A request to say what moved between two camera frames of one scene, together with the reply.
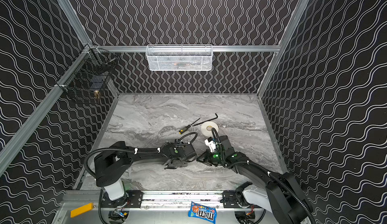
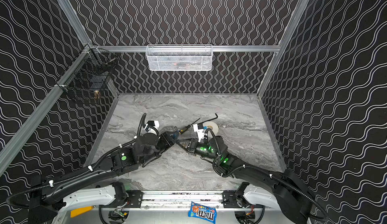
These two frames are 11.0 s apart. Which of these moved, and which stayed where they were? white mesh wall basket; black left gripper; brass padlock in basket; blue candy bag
Moved: black left gripper
Stayed: blue candy bag; white mesh wall basket; brass padlock in basket
